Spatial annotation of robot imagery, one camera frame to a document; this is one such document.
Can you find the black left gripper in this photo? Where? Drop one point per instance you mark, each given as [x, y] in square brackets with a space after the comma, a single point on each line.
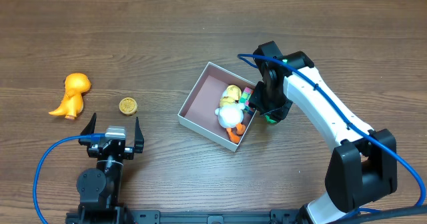
[111, 150]

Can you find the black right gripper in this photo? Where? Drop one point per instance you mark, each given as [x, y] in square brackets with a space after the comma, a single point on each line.
[271, 107]

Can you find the green round disc toy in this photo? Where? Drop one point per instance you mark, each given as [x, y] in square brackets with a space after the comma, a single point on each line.
[270, 120]

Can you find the multicoloured puzzle cube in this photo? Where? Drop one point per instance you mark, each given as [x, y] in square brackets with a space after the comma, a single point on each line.
[246, 94]

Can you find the yellow round disc toy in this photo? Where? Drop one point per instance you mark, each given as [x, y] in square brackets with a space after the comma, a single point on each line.
[128, 106]

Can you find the white plush duck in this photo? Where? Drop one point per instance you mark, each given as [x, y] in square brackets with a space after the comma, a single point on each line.
[231, 113]

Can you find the orange toy dinosaur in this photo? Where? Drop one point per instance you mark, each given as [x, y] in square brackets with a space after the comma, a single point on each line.
[75, 84]

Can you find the white box pink interior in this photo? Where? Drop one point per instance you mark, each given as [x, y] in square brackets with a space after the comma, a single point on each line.
[197, 112]

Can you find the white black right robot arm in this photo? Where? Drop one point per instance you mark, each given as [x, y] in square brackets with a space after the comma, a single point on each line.
[359, 172]

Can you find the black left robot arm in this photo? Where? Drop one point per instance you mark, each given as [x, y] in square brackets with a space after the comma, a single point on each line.
[99, 187]

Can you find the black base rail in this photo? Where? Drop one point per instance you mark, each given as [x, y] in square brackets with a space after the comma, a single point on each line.
[279, 216]

